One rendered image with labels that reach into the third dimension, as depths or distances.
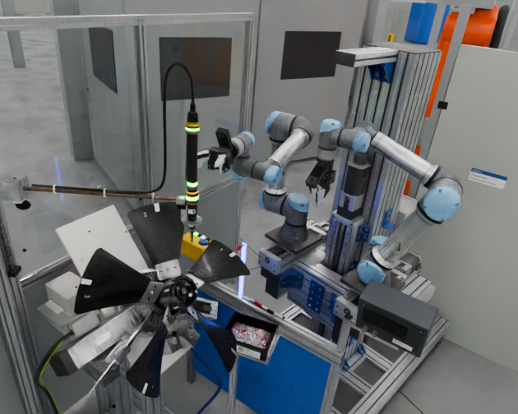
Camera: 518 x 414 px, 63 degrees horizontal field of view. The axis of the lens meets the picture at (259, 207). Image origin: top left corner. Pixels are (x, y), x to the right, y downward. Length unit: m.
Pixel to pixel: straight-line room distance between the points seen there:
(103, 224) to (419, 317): 1.25
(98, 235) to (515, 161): 2.30
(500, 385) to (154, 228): 2.57
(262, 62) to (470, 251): 3.15
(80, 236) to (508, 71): 2.33
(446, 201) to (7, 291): 1.66
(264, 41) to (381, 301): 3.90
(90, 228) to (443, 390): 2.40
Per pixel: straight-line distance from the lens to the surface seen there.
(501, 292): 3.24
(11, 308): 1.95
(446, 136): 2.89
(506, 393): 3.39
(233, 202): 3.05
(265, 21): 5.07
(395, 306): 1.64
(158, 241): 1.64
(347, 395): 2.66
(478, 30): 5.03
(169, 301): 1.57
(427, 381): 3.19
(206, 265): 1.75
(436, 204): 1.61
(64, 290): 2.06
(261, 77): 5.15
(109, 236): 1.80
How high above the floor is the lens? 2.24
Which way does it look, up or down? 29 degrees down
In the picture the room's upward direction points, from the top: 5 degrees clockwise
